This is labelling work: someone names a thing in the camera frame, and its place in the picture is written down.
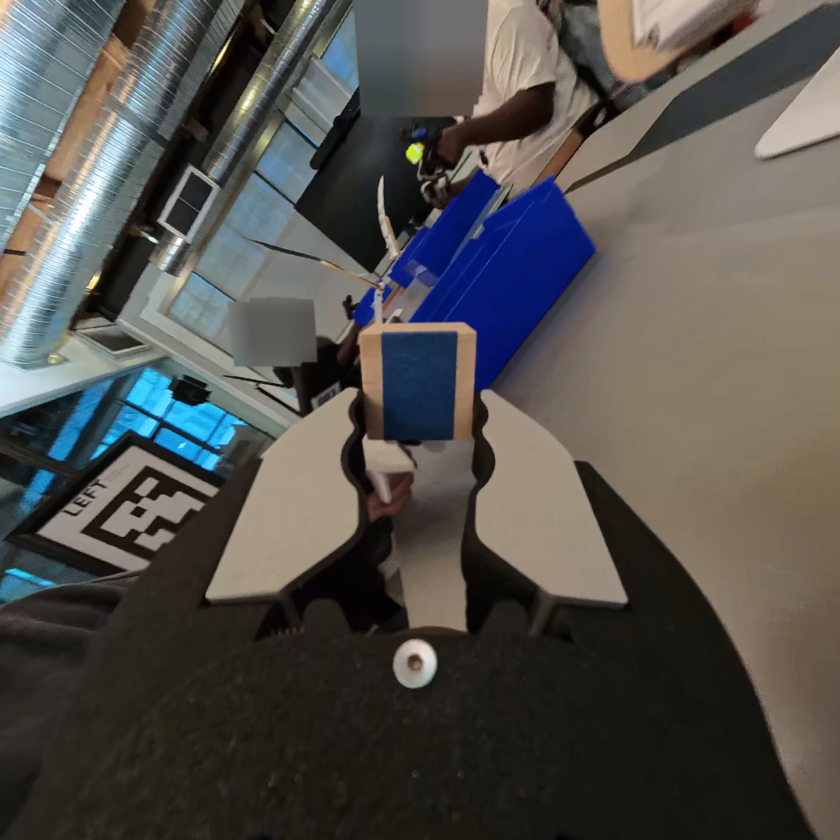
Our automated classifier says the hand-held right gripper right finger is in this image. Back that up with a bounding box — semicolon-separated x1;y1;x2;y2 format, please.
461;388;630;637

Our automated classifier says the grey desk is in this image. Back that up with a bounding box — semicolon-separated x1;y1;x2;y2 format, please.
394;0;840;840

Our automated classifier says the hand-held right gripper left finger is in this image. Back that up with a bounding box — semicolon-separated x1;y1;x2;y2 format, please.
203;389;374;634

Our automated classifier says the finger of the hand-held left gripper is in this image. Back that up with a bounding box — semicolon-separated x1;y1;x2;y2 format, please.
364;441;419;504

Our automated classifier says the black white marker sign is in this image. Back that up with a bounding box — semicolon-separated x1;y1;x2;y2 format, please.
5;430;228;580

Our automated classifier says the person's body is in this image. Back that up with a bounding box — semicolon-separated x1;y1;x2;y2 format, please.
0;571;143;840

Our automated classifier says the person's left hand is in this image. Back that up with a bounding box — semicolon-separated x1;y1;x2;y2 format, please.
367;471;414;524

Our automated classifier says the silver ventilation duct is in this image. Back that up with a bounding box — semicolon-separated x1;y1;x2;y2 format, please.
0;0;228;366
0;0;81;252
151;0;357;278

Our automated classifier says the white vent grille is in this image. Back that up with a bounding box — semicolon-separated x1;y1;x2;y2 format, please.
157;164;223;238

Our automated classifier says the person's left forearm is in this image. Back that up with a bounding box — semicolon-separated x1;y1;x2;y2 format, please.
357;518;409;632

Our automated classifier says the black diagonal rod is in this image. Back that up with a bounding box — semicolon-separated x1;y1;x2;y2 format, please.
249;238;386;291

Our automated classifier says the black monitor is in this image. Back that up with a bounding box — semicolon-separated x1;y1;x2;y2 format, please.
294;108;475;278

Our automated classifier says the wooden cube blue stripe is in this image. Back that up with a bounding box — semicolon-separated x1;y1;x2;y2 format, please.
359;323;477;442

